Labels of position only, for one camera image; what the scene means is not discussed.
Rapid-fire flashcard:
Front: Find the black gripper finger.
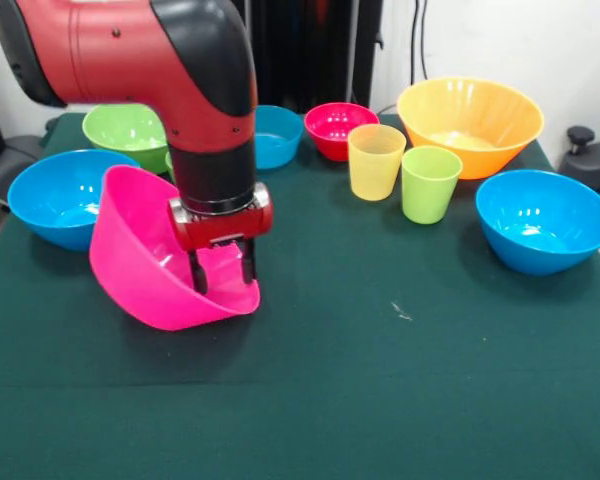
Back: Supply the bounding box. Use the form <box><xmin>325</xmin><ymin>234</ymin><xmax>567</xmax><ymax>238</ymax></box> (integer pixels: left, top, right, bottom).
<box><xmin>188</xmin><ymin>248</ymin><xmax>210</xmax><ymax>295</ymax></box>
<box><xmin>239</xmin><ymin>238</ymin><xmax>259</xmax><ymax>285</ymax></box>

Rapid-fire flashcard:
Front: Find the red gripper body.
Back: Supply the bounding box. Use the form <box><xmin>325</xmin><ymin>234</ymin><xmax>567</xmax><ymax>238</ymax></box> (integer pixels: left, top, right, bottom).
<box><xmin>168</xmin><ymin>182</ymin><xmax>275</xmax><ymax>251</ymax></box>

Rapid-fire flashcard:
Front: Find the pink plastic bowl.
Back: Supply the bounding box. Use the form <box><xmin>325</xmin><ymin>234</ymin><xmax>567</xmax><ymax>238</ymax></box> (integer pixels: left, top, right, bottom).
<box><xmin>88</xmin><ymin>164</ymin><xmax>262</xmax><ymax>332</ymax></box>

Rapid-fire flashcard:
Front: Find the small blue plastic bowl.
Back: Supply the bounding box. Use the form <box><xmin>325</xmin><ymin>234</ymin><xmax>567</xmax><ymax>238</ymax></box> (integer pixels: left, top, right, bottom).
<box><xmin>253</xmin><ymin>104</ymin><xmax>305</xmax><ymax>170</ymax></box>

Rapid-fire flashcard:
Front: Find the red plastic bowl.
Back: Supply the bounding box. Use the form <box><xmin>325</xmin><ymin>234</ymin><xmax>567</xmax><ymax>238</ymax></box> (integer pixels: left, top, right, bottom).
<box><xmin>303</xmin><ymin>102</ymin><xmax>381</xmax><ymax>163</ymax></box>

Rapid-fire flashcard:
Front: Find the dark green table cloth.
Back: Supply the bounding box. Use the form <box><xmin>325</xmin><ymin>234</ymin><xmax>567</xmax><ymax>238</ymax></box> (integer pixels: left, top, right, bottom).
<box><xmin>0</xmin><ymin>112</ymin><xmax>600</xmax><ymax>480</ymax></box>

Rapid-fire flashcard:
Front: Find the green plastic bowl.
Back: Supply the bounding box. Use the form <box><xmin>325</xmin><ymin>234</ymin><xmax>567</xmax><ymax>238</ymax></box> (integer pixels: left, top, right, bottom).
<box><xmin>81</xmin><ymin>103</ymin><xmax>170</xmax><ymax>175</ymax></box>

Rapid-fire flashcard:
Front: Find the yellow plastic cup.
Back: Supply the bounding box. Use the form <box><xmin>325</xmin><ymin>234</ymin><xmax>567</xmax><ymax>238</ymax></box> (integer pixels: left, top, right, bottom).
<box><xmin>347</xmin><ymin>123</ymin><xmax>408</xmax><ymax>202</ymax></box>

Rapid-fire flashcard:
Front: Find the large blue plastic bowl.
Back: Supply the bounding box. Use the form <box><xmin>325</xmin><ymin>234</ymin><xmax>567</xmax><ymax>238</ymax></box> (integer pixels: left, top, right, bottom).
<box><xmin>7</xmin><ymin>148</ymin><xmax>141</xmax><ymax>252</ymax></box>
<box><xmin>475</xmin><ymin>169</ymin><xmax>600</xmax><ymax>277</ymax></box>

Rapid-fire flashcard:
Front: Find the light green plastic cup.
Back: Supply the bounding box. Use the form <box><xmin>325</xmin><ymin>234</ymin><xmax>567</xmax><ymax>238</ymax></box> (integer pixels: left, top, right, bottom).
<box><xmin>401</xmin><ymin>146</ymin><xmax>464</xmax><ymax>225</ymax></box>

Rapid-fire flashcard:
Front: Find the orange plastic bowl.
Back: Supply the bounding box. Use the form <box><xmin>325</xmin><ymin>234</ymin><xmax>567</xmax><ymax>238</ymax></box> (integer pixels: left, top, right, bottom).
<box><xmin>396</xmin><ymin>76</ymin><xmax>546</xmax><ymax>181</ymax></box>

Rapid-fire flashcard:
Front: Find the black knob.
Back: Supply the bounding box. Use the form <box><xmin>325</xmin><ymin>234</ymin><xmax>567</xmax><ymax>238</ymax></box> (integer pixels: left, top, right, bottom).
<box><xmin>567</xmin><ymin>125</ymin><xmax>595</xmax><ymax>156</ymax></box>

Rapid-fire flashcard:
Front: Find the black hanging cable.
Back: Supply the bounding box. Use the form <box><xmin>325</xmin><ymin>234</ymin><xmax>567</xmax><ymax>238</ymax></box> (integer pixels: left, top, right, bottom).
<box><xmin>409</xmin><ymin>0</ymin><xmax>430</xmax><ymax>87</ymax></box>

